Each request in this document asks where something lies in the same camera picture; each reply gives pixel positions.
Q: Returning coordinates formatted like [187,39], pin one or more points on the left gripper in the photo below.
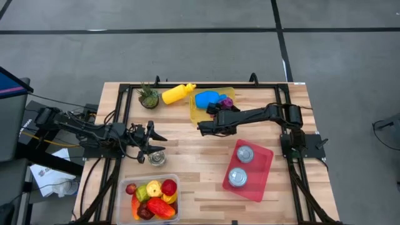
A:
[139,137]

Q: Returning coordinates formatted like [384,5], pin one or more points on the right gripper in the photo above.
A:
[222,123]

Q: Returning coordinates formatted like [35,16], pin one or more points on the purple plastic bottle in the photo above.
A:
[227,102]

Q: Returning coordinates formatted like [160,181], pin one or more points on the silver tin can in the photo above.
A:
[245,154]
[237,177]
[157,159]

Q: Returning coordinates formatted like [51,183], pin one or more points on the blue plastic bottle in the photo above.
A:
[206,98]

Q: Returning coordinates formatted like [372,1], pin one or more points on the yellow translucent plastic bin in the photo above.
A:
[197,117]

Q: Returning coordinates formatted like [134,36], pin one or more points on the red toy apple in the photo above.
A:
[169,187]

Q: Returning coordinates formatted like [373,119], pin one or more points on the yellow plastic bottle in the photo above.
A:
[175,94]

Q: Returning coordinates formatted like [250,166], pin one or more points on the small dark red fruit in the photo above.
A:
[131,188]

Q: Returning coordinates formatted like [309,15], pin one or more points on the clear plastic bin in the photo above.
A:
[121,187]

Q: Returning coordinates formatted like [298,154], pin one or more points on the dark maroon toy fruit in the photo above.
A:
[145,212]

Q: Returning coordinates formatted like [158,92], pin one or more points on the pink translucent plastic bin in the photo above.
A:
[259,181]

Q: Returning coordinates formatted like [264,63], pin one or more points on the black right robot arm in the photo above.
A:
[268,114]

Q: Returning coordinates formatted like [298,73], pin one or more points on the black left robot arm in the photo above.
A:
[87,131]

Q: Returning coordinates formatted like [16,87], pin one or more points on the potted succulent plant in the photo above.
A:
[149,99]

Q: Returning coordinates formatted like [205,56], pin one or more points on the clear plastic cup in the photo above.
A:
[65,187]

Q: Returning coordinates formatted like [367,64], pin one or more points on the black stand beam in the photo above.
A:
[53,162]

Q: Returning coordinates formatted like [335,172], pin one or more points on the white paper sheets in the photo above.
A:
[43,172]

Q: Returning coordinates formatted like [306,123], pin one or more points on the black case with white lettering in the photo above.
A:
[28,122]

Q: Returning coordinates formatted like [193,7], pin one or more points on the grey furniture panel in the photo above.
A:
[12,131]

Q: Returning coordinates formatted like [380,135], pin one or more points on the monitor with blue screen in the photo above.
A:
[11,84]

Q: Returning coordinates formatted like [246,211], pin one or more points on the black rounded device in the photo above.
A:
[6,215]

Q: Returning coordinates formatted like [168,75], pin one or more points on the grey stand leg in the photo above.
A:
[392,120]

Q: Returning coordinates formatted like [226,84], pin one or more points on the black frame hook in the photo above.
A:
[253,78]
[157,80]

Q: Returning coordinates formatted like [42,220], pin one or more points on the black metal table frame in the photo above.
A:
[265,86]

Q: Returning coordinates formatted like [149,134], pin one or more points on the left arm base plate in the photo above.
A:
[103,153]

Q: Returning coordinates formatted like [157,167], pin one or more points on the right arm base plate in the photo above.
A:
[309,151]

